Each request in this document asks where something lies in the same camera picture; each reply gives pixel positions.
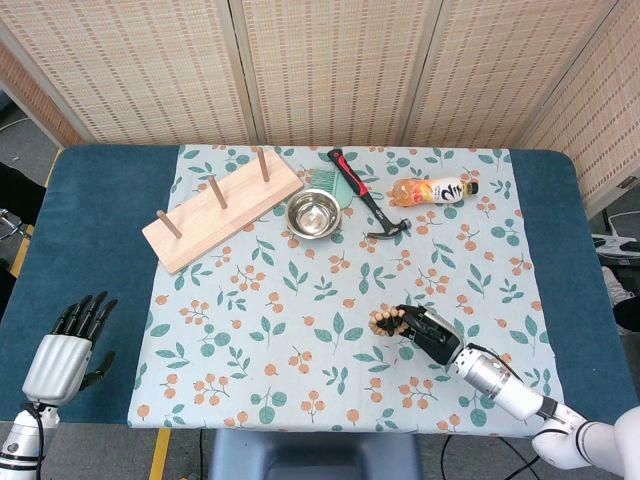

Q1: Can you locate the wooden bead bracelet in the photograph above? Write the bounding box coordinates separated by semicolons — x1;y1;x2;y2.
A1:
368;305;414;337

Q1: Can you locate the woven bamboo screen panel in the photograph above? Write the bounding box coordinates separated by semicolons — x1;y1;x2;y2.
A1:
0;0;259;147
404;0;619;150
0;19;84;149
229;0;444;149
519;0;640;216

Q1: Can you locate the wooden board with three pegs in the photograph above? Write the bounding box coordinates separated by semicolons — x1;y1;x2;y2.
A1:
141;146;305;275

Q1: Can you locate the mint green comb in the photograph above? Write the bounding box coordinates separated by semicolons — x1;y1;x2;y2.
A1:
308;168;355;209

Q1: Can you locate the black bag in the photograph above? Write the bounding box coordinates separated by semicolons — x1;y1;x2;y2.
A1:
0;162;47;226

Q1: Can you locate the white stand base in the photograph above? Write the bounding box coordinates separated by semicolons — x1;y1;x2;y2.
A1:
592;209;640;259

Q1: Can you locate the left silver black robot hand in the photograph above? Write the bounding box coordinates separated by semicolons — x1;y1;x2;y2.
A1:
22;291;119;406

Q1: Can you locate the orange drink plastic bottle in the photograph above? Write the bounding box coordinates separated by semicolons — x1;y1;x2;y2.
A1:
390;173;480;209

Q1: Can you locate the teal padded table cover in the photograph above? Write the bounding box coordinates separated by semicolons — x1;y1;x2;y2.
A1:
0;143;612;439

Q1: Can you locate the stainless steel bowl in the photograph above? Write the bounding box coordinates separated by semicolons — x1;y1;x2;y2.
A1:
285;188;343;241

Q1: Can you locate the white sneaker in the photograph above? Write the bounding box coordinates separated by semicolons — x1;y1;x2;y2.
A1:
601;266;634;307

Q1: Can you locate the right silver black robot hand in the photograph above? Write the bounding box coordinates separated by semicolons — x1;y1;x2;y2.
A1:
373;303;469;366

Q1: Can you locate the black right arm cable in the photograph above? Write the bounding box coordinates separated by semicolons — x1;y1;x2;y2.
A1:
467;342;526;384

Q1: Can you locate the red black claw hammer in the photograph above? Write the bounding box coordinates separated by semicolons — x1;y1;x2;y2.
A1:
327;147;413;240

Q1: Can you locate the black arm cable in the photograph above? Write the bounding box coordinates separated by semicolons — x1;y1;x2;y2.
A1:
467;342;526;384
19;401;50;480

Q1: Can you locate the floral leaf print tablecloth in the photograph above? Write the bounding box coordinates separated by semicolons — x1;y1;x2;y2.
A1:
127;143;566;434

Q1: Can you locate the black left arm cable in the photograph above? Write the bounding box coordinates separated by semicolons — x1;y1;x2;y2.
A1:
19;401;50;480

